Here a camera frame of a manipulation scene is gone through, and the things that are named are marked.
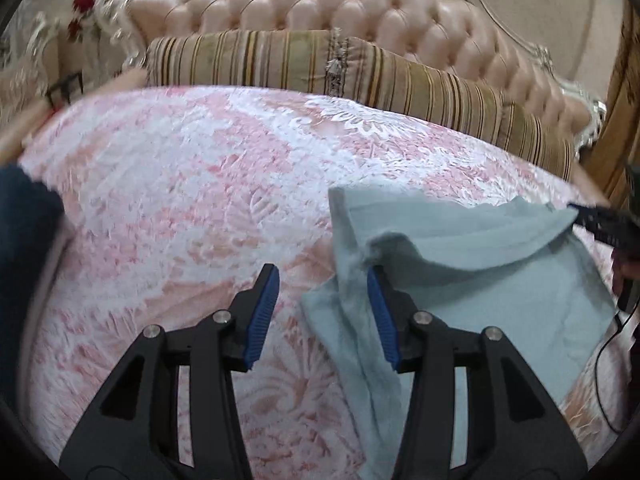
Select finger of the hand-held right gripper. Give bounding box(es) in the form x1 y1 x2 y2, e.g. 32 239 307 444
569 203 621 226
574 217 621 246

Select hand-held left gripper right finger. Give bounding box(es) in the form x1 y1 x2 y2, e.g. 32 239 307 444
366 265 588 480

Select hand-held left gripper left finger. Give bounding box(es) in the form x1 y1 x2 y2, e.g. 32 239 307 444
59 262 281 480

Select light blue long-sleeve shirt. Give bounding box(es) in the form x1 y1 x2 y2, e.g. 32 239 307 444
300 186 618 480

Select person's right hand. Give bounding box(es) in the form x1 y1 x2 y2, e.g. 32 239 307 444
610 252 640 311

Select gold patterned curtain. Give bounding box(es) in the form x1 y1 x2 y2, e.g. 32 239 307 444
582 0 640 206

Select pink floral blanket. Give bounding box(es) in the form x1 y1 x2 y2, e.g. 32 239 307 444
17 85 631 480

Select dark blue folded garment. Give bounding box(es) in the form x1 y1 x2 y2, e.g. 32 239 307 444
0 165 66 411

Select black metal stand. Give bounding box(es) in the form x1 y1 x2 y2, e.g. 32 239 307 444
46 72 85 110

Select pink carved armchair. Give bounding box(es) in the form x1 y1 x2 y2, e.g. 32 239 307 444
20 12 68 88

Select red artificial flowers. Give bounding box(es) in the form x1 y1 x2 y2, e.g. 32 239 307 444
67 0 115 43

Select black cable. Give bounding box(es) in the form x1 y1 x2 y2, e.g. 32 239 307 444
594 307 632 436

